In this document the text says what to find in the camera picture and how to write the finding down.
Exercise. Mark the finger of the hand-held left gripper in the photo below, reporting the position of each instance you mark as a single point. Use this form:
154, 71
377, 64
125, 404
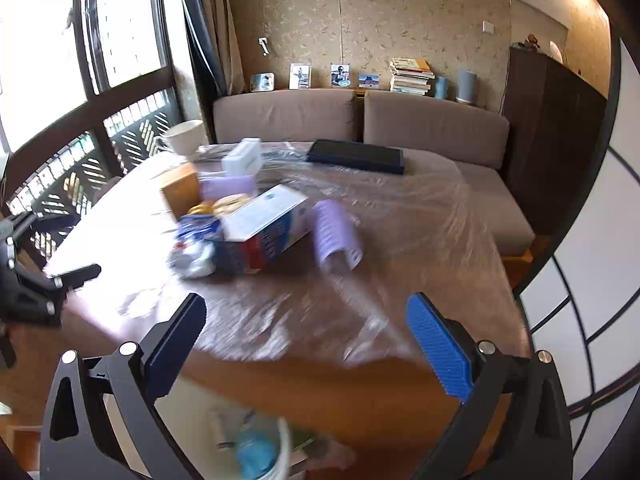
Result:
75, 275
12, 230

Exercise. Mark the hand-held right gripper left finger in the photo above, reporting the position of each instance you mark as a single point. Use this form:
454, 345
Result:
175, 345

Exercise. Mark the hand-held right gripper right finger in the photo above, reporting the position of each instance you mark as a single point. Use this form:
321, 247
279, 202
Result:
440, 345

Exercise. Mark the blue white wrapper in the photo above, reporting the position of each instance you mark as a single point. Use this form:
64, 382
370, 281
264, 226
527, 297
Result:
195, 255

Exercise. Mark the blue plastic bottle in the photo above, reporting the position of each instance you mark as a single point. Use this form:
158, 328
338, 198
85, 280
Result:
255, 452

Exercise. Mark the wooden box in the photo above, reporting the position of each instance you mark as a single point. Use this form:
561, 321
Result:
180, 190

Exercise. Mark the yellow wrapper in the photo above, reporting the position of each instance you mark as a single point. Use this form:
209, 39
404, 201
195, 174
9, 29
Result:
202, 207

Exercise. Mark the white trash bin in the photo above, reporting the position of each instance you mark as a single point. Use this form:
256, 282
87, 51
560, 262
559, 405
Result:
286, 440

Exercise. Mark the blue and white carton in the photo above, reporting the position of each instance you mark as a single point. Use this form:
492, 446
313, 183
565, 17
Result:
265, 215

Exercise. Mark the purple plastic pack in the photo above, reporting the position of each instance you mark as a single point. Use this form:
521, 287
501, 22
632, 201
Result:
225, 186

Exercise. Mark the small white box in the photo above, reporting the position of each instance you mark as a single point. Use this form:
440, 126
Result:
242, 157

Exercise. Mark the white black-framed sliding door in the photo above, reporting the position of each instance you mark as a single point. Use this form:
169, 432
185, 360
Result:
575, 335

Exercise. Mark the white ceramic cup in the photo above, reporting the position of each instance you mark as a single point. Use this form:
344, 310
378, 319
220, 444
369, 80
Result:
185, 135

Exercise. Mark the tablet in blue case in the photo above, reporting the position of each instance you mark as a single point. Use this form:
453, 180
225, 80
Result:
355, 156

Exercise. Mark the brown sofa back cushion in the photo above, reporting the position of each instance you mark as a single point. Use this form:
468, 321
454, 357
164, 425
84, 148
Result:
285, 115
435, 125

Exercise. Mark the dark wooden cabinet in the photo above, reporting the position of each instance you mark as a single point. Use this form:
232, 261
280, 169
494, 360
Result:
550, 125

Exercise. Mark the light blue cylinder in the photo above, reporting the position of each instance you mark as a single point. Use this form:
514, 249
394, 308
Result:
441, 87

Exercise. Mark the grey speaker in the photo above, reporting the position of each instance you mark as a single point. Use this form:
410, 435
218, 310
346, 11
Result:
466, 87

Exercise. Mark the stack of books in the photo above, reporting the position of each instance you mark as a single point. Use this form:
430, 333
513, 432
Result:
410, 77

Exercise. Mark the beige curtain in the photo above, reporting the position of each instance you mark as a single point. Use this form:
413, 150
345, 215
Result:
212, 35

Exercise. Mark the white round ornament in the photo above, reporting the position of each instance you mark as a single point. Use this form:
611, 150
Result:
555, 50

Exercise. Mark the small brown figurine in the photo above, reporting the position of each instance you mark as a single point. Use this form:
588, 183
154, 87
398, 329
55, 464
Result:
531, 41

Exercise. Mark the window with dark frame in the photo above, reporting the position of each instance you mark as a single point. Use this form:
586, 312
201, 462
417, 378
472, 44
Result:
85, 25

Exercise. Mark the wide photo frame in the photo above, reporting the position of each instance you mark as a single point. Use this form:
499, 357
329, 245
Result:
262, 82

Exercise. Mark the small landscape photo frame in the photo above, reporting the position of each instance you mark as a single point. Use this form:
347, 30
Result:
369, 81

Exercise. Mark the portrait photo frame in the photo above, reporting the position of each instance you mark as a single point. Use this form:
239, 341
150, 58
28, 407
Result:
340, 76

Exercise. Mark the tall photo frame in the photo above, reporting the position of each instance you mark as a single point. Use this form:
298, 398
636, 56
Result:
301, 76

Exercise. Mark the white wall hook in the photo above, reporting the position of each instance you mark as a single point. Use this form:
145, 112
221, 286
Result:
263, 46

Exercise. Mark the white wall switch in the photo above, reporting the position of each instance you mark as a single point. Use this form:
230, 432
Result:
488, 27

